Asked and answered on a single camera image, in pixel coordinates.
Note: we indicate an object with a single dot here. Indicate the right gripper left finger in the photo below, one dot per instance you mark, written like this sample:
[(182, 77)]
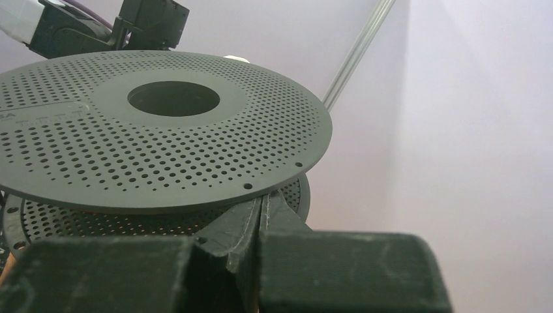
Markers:
[(212, 271)]

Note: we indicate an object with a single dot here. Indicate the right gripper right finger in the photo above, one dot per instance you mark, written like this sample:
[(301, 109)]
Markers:
[(303, 270)]

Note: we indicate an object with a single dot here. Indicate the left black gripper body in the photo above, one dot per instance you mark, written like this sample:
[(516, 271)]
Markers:
[(148, 25)]

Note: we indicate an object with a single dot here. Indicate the dark grey cable spool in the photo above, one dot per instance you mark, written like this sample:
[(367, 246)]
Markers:
[(150, 143)]

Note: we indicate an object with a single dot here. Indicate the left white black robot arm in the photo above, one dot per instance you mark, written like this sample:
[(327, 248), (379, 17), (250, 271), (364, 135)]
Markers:
[(61, 28)]

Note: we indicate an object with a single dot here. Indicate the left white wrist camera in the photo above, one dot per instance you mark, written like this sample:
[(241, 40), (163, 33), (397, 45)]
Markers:
[(237, 58)]

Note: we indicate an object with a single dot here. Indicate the left aluminium frame post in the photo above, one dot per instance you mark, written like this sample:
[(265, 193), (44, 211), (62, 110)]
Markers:
[(357, 51)]

